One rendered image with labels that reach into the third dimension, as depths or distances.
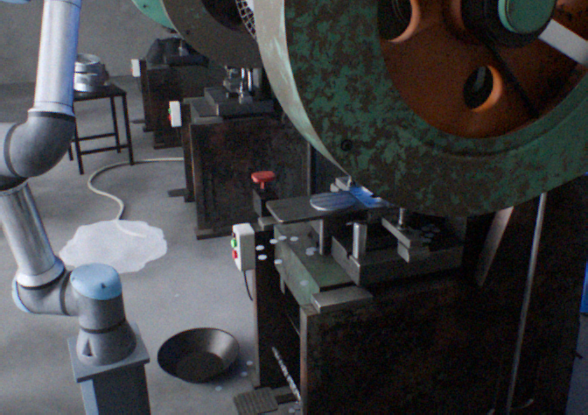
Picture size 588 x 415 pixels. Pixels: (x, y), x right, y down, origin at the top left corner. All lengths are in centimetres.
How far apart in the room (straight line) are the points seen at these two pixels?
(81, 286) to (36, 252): 13
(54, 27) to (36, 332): 156
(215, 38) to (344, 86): 180
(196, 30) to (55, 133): 152
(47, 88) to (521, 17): 93
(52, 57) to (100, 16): 664
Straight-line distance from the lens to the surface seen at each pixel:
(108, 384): 163
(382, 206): 158
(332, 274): 151
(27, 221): 147
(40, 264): 154
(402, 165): 108
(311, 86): 96
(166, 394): 218
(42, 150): 131
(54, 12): 138
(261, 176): 185
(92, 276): 154
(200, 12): 272
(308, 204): 158
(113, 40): 802
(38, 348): 255
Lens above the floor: 140
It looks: 22 degrees down
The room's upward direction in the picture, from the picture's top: 1 degrees counter-clockwise
